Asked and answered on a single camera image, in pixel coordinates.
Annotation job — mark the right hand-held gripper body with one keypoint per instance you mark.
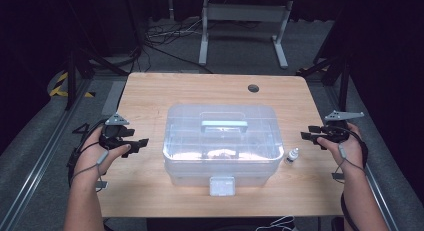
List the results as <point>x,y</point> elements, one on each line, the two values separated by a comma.
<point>338,131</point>

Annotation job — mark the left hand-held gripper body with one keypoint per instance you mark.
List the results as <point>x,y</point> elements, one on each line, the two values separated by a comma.
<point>113,137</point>

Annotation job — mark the small clear dropper bottle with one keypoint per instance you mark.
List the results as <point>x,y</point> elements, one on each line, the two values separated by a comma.
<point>291,156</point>

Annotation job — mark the clear plastic storage box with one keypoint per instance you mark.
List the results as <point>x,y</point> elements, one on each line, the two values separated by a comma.
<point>221,141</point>

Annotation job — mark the person's right hand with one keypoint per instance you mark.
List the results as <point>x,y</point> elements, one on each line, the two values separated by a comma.
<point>353,151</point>

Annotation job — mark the person's left hand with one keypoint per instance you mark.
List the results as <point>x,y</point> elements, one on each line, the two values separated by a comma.
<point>88,164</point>

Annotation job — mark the black metal stand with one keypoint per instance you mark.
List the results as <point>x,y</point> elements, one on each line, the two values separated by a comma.
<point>343,74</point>
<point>71,74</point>

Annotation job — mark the yellow black floor tape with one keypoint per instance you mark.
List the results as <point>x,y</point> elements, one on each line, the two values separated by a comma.
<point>61,78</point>

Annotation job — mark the white metal table frame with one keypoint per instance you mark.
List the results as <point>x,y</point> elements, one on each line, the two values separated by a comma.
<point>245,12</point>

